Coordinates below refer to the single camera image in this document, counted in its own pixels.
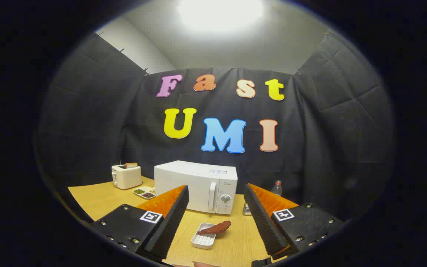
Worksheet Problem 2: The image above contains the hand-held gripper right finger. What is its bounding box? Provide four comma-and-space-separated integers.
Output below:
243, 183, 345, 260

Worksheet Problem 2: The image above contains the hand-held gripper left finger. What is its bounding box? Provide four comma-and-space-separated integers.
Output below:
89, 185, 190, 264

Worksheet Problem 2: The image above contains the brown fried meat piece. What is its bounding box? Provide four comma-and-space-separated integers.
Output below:
198, 221, 232, 235

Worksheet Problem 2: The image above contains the white toaster oven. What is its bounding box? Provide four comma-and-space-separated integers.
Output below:
154, 160, 238, 215

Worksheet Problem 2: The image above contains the cream bread toaster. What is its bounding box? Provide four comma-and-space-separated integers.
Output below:
111, 164, 143, 190

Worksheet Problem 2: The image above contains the small white rectangular tray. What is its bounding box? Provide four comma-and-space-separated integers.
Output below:
191, 223, 216, 250

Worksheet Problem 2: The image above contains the white divided bean dish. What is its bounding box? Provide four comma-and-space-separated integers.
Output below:
132, 186, 157, 200

